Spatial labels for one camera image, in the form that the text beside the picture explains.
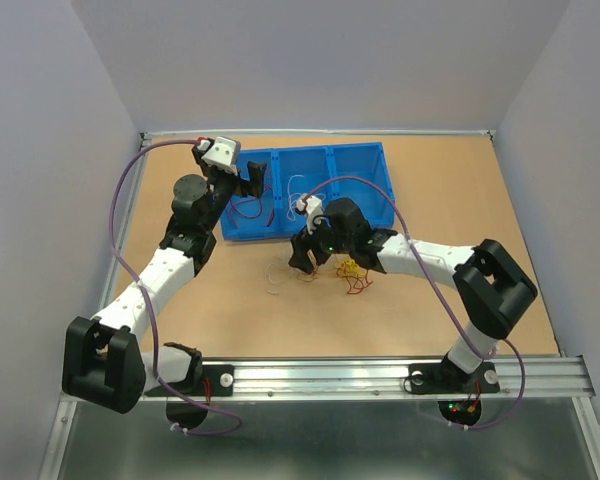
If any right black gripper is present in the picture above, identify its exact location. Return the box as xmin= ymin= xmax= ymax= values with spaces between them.
xmin=287 ymin=210 xmax=353 ymax=274

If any white wire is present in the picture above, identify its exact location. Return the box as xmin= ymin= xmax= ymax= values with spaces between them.
xmin=263 ymin=173 xmax=314 ymax=296

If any yellow wire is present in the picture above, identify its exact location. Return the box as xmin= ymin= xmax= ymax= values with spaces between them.
xmin=333 ymin=258 xmax=369 ymax=280

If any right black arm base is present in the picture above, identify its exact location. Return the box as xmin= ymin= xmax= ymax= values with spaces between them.
xmin=402 ymin=359 xmax=501 ymax=429

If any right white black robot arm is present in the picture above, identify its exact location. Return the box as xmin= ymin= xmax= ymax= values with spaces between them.
xmin=289 ymin=196 xmax=538 ymax=394

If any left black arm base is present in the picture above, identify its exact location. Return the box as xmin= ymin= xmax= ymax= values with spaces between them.
xmin=165 ymin=364 xmax=235 ymax=428

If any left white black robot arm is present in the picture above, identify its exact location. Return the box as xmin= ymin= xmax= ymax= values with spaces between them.
xmin=62 ymin=136 xmax=266 ymax=413

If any blue three-compartment plastic bin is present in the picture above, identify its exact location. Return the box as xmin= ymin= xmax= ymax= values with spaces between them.
xmin=218 ymin=141 xmax=396 ymax=243

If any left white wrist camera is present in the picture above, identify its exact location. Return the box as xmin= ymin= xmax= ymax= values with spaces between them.
xmin=193 ymin=136 xmax=241 ymax=176

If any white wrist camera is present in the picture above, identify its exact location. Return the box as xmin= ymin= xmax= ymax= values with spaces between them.
xmin=295 ymin=195 xmax=324 ymax=235
xmin=193 ymin=136 xmax=241 ymax=176

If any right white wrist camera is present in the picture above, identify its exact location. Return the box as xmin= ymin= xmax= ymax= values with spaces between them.
xmin=295 ymin=195 xmax=324 ymax=235

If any aluminium side frame rail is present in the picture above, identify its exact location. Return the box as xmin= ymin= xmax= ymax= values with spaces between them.
xmin=87 ymin=132 xmax=151 ymax=318

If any aluminium front rail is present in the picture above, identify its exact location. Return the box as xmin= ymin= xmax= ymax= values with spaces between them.
xmin=62 ymin=355 xmax=597 ymax=401

